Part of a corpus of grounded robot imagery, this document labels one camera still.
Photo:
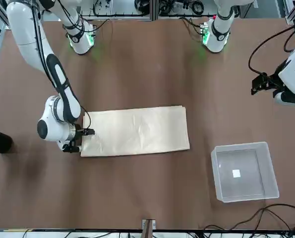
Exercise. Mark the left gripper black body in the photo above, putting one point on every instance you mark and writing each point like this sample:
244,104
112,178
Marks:
276,84

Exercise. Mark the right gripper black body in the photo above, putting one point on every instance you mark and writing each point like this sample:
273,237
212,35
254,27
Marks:
79,132

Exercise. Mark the cream tablecloth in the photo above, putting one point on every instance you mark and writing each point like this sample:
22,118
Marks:
137,131

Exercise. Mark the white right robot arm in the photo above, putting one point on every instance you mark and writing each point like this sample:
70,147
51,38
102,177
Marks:
30,32

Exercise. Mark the clear plastic box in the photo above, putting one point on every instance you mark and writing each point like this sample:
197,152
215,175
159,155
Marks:
267,171

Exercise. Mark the white square sticker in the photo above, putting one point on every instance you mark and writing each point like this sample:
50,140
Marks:
236,173

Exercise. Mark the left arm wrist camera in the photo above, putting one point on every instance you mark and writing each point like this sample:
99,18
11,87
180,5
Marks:
278,98

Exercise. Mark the aluminium camera post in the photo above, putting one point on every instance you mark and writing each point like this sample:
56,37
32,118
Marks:
148,230

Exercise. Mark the aluminium rear post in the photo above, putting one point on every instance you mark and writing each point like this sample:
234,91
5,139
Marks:
154,10

